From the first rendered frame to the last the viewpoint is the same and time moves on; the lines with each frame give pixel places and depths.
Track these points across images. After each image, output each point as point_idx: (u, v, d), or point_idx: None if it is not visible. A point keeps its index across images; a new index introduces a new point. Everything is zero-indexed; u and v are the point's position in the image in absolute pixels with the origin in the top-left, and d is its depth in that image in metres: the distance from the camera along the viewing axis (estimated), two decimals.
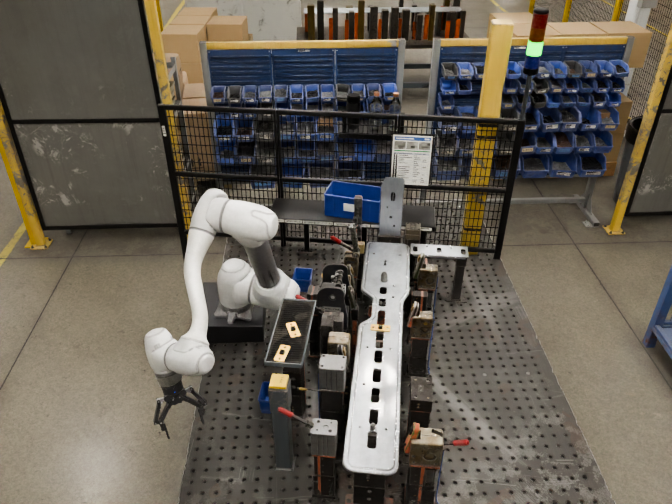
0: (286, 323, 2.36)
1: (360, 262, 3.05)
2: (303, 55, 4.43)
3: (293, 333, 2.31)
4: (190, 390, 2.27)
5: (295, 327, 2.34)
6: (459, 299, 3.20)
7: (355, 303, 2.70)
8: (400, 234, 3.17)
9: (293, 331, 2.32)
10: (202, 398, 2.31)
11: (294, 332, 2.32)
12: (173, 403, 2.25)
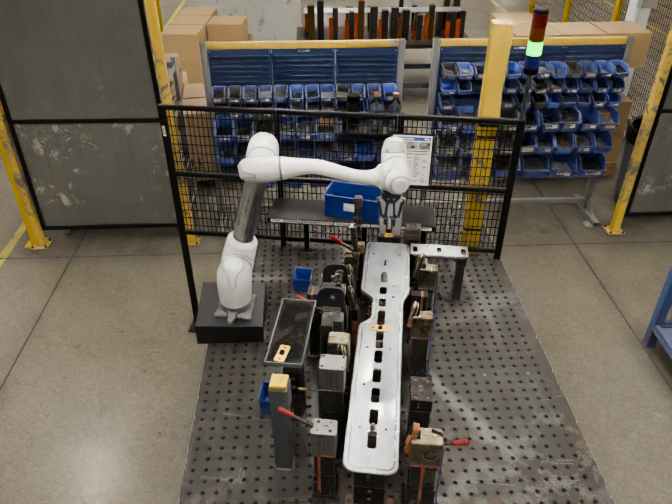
0: None
1: (360, 262, 3.05)
2: (303, 55, 4.43)
3: (387, 234, 2.73)
4: (379, 197, 2.67)
5: (391, 230, 2.75)
6: (459, 299, 3.20)
7: (355, 303, 2.70)
8: (400, 234, 3.17)
9: (388, 233, 2.74)
10: (379, 210, 2.70)
11: (388, 233, 2.73)
12: None
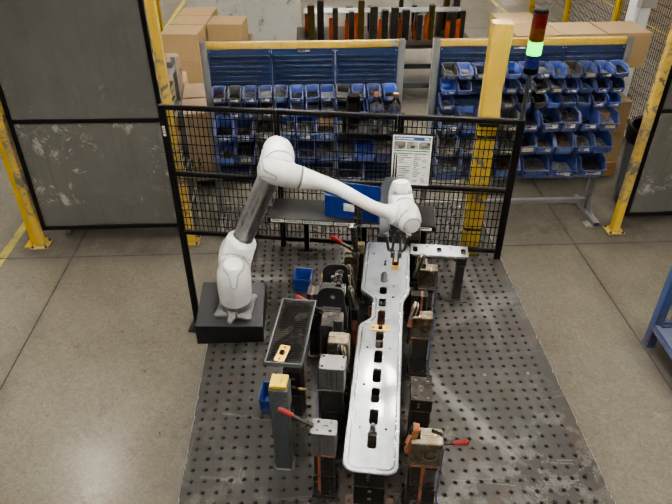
0: None
1: (360, 262, 3.05)
2: (303, 55, 4.43)
3: (394, 267, 2.93)
4: (386, 232, 2.87)
5: (397, 263, 2.96)
6: (459, 299, 3.20)
7: (355, 303, 2.70)
8: None
9: (394, 265, 2.94)
10: (386, 244, 2.90)
11: (395, 266, 2.94)
12: None
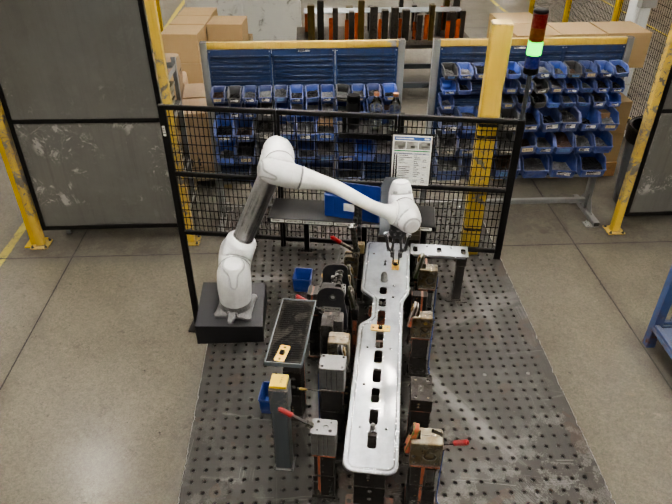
0: None
1: (360, 262, 3.05)
2: (303, 55, 4.43)
3: (394, 267, 2.93)
4: (386, 232, 2.87)
5: (397, 263, 2.96)
6: (459, 299, 3.20)
7: (355, 303, 2.70)
8: None
9: (395, 266, 2.94)
10: (386, 244, 2.90)
11: (395, 266, 2.94)
12: None
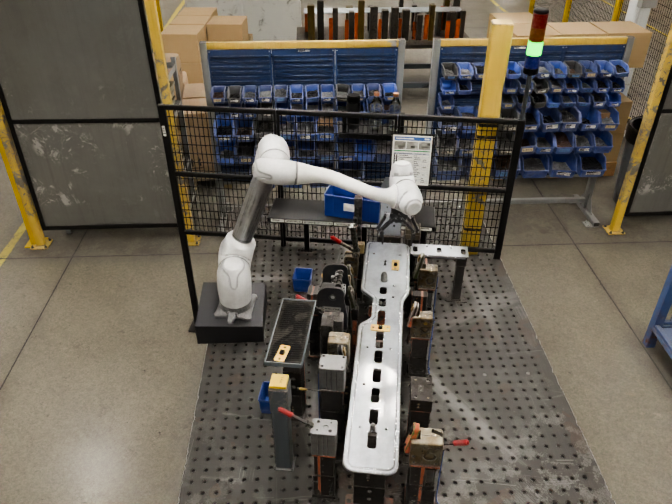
0: (392, 259, 2.99)
1: (360, 262, 3.05)
2: (303, 55, 4.43)
3: (394, 267, 2.93)
4: (386, 213, 2.81)
5: (397, 264, 2.96)
6: (459, 299, 3.20)
7: (355, 303, 2.70)
8: (400, 234, 3.17)
9: (395, 266, 2.94)
10: (378, 223, 2.84)
11: (395, 266, 2.94)
12: None
